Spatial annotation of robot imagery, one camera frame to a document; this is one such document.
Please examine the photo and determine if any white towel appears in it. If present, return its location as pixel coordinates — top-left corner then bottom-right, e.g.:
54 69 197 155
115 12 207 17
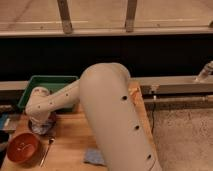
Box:
32 124 52 135

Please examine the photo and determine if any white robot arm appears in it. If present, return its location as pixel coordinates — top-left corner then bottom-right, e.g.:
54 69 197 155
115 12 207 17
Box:
25 63 162 171

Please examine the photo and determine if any green plastic tray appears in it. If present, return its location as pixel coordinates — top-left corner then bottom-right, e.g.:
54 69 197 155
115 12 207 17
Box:
18 75 78 111

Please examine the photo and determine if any orange red small toy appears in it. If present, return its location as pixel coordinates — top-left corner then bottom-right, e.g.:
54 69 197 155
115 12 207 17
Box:
129 88 140 104

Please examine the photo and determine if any blue sponge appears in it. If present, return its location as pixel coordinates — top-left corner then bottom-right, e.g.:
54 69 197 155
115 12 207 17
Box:
84 148 105 166

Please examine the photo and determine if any purple bowl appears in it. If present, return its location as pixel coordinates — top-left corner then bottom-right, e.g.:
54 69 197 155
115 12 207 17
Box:
28 113 57 134

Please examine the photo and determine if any metal spoon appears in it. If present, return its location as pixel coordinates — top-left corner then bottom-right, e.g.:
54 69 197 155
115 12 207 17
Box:
39 137 55 167

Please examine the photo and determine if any orange bowl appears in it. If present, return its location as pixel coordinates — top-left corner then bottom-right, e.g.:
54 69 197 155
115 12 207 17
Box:
7 133 40 164

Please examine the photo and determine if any blue object at edge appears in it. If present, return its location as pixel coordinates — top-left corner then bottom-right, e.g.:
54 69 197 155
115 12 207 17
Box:
0 114 10 131

